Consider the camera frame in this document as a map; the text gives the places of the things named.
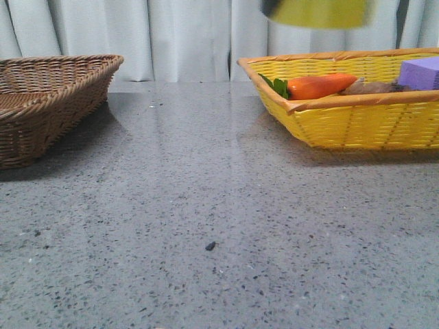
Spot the yellow tape roll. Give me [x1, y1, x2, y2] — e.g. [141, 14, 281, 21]
[260, 0, 372, 29]

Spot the orange toy carrot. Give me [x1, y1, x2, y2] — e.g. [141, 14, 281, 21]
[259, 73, 358, 100]

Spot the white curtain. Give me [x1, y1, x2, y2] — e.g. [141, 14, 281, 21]
[1, 1, 438, 82]

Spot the brown furry toy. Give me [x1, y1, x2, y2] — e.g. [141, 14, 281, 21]
[339, 78, 412, 95]

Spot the brown wicker basket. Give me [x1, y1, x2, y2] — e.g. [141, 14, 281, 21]
[1, 54, 124, 169]

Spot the yellow woven plastic basket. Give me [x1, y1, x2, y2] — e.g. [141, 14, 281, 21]
[237, 48, 438, 149]

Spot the purple foam block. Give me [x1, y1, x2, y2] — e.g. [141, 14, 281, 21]
[398, 56, 438, 90]

